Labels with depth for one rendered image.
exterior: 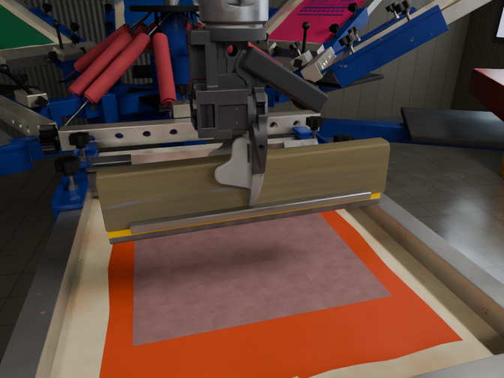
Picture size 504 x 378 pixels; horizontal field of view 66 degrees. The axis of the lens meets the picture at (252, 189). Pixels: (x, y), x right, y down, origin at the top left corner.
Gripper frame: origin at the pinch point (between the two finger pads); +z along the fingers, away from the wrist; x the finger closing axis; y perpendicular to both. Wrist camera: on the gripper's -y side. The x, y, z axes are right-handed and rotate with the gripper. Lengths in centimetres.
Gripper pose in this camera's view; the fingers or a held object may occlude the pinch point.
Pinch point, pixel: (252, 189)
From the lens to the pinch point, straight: 51.7
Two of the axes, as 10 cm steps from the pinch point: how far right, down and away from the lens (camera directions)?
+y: -9.7, 1.0, -2.3
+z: 0.0, 9.1, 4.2
